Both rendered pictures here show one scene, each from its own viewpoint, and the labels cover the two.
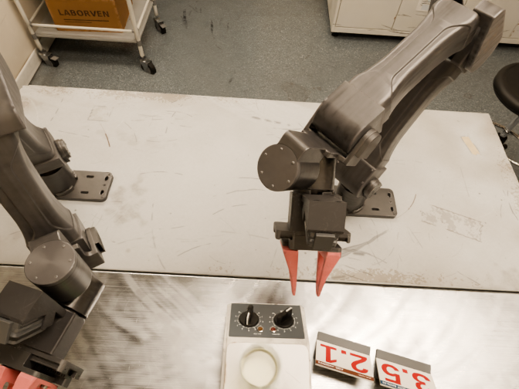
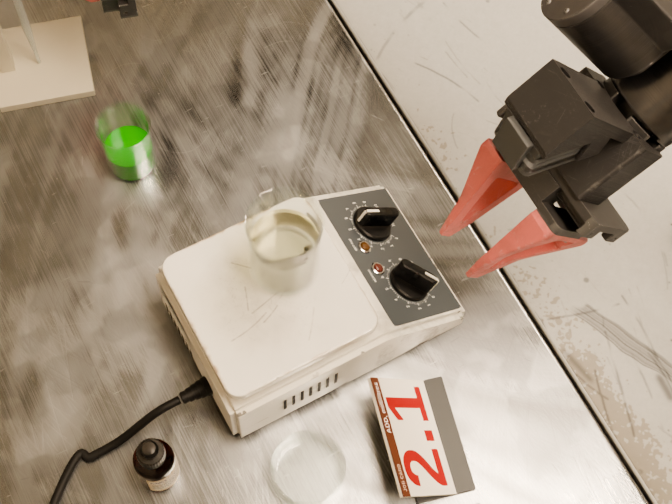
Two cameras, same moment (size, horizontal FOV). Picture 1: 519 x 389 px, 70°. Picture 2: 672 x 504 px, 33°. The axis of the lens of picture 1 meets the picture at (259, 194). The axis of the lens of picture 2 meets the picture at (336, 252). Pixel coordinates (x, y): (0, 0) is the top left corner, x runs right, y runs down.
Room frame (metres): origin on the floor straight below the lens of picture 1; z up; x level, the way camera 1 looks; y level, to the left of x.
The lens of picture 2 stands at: (-0.05, -0.32, 1.73)
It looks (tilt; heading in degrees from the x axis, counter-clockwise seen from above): 65 degrees down; 60
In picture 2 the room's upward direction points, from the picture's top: 4 degrees clockwise
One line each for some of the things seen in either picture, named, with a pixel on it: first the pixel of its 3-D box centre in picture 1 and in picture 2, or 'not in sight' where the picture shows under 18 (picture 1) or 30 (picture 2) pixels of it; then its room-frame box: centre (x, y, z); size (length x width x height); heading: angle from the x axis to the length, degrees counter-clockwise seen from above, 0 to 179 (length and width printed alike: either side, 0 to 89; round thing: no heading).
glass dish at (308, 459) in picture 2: not in sight; (308, 470); (0.04, -0.14, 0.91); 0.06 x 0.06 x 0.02
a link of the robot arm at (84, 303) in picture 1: (74, 292); not in sight; (0.15, 0.24, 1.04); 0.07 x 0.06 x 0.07; 167
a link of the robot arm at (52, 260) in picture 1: (66, 259); not in sight; (0.19, 0.25, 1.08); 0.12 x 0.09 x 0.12; 34
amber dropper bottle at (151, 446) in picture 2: not in sight; (154, 460); (-0.06, -0.10, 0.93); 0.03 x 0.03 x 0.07
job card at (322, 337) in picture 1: (344, 355); (421, 434); (0.13, -0.16, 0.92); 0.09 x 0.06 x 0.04; 78
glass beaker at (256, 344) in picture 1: (260, 370); (282, 247); (0.08, -0.02, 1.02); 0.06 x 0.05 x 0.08; 37
